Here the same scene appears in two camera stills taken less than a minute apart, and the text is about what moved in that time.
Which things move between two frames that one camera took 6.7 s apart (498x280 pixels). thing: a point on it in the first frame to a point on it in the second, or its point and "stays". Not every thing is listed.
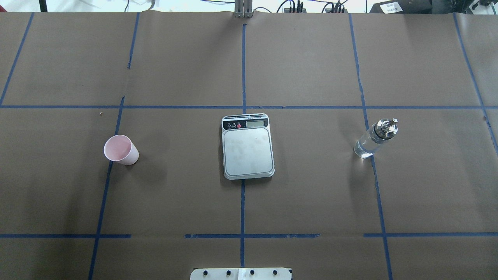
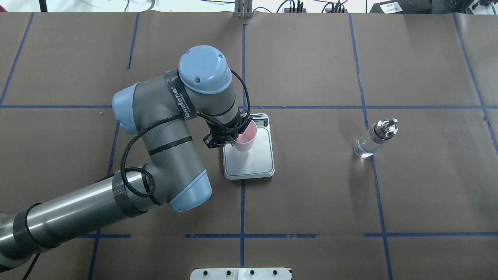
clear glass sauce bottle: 371,140 stays
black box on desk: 404,6 stays
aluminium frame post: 243,8 stays
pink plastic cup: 120,148 to 246,139
